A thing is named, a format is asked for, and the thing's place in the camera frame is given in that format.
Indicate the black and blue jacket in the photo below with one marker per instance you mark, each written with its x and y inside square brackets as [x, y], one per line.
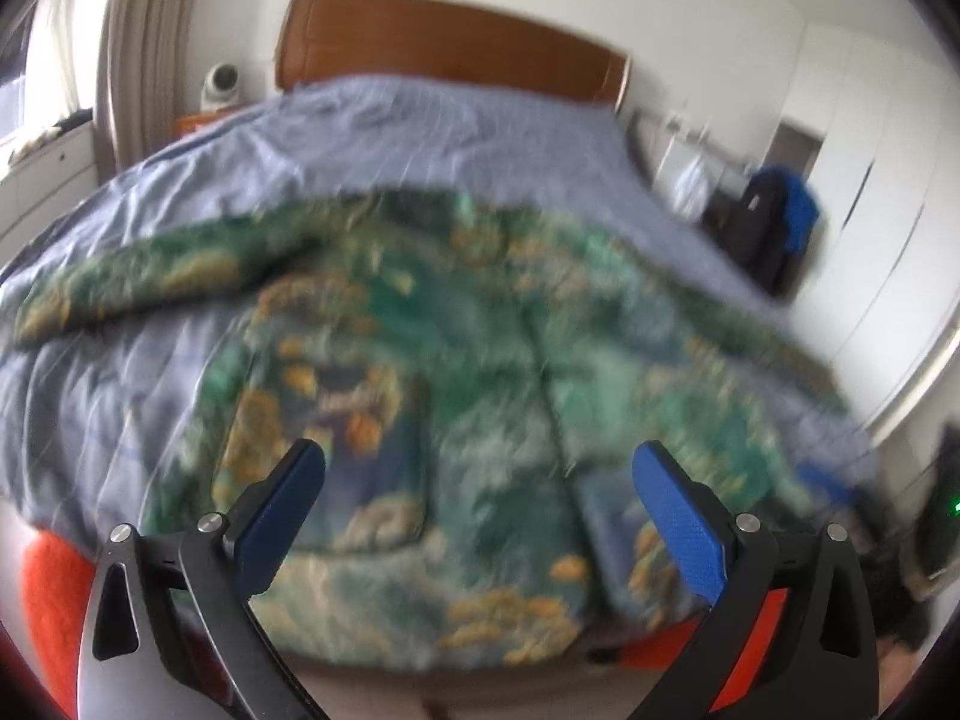
[772, 232]

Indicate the blue plaid bedspread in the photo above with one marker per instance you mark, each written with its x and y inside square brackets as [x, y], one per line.
[450, 135]

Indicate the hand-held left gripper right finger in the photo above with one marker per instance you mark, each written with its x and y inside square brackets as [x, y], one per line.
[679, 517]

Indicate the wooden headboard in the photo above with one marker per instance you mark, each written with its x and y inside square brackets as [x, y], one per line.
[450, 45]

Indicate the white dresser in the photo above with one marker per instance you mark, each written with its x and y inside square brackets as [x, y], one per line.
[45, 187]
[660, 142]

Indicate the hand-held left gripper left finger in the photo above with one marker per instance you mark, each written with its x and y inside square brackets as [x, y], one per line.
[289, 495]

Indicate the beige curtain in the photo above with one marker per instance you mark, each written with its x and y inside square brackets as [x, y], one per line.
[142, 52]

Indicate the orange nightstand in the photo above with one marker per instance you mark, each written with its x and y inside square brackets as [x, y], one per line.
[199, 124]

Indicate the white wardrobe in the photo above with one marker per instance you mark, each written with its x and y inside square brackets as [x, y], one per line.
[877, 165]

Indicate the green patterned shirt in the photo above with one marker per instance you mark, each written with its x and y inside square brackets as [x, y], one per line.
[480, 360]

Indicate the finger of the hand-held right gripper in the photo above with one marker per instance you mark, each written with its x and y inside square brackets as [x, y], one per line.
[829, 486]

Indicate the white security camera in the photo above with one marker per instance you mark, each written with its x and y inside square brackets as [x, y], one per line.
[222, 84]

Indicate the white plastic bag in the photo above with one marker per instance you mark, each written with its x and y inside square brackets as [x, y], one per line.
[688, 184]

